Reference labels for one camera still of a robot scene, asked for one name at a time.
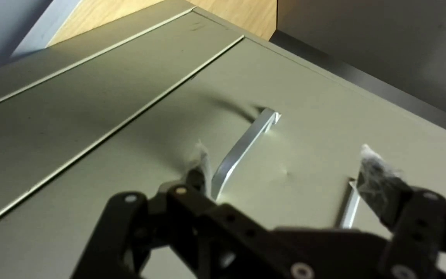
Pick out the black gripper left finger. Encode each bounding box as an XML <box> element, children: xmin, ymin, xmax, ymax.
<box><xmin>70</xmin><ymin>141</ymin><xmax>216</xmax><ymax>279</ymax></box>

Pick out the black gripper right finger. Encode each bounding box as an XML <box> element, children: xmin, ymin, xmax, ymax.
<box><xmin>357</xmin><ymin>142</ymin><xmax>446</xmax><ymax>279</ymax></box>

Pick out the silver handle of unlabelled drawer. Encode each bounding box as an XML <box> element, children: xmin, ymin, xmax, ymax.
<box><xmin>210</xmin><ymin>105</ymin><xmax>284</xmax><ymax>203</ymax></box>

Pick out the beige drawer without paper label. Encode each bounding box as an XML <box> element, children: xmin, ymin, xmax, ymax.
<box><xmin>0</xmin><ymin>34</ymin><xmax>446</xmax><ymax>279</ymax></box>

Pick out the beige file cabinet body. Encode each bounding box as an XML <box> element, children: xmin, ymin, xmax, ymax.
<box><xmin>0</xmin><ymin>0</ymin><xmax>283</xmax><ymax>235</ymax></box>

